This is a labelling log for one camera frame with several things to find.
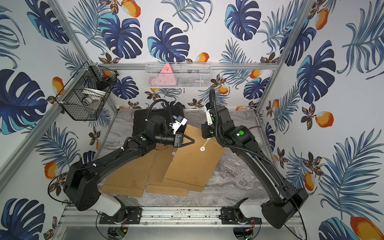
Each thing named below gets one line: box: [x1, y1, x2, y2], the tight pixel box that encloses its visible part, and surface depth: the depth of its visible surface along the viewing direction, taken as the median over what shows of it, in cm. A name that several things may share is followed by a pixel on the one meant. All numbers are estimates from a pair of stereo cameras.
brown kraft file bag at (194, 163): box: [164, 124, 226, 188], surface depth 73 cm
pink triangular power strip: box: [151, 63, 177, 86], surface depth 92 cm
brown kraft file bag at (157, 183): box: [145, 146, 189, 197], surface depth 83 cm
